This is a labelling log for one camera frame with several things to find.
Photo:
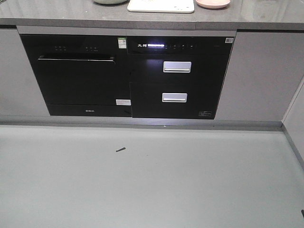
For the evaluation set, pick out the pink round plate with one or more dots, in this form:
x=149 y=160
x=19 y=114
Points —
x=213 y=4

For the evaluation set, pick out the cream bear serving tray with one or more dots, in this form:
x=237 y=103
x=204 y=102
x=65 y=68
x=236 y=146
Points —
x=167 y=6

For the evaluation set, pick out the black drawer disinfection cabinet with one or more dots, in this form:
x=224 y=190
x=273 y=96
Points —
x=177 y=77

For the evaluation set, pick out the black built-in dishwasher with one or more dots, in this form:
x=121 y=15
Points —
x=80 y=75

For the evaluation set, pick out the pale green electric cooking pot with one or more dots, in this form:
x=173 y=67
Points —
x=109 y=2

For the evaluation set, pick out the grey right cabinet door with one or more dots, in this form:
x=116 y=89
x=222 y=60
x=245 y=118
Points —
x=264 y=71

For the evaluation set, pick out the grey cabinet door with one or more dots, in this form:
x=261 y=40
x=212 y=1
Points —
x=264 y=71
x=20 y=94

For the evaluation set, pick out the grey left cabinet door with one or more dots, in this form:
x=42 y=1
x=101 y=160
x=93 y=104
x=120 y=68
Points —
x=20 y=94

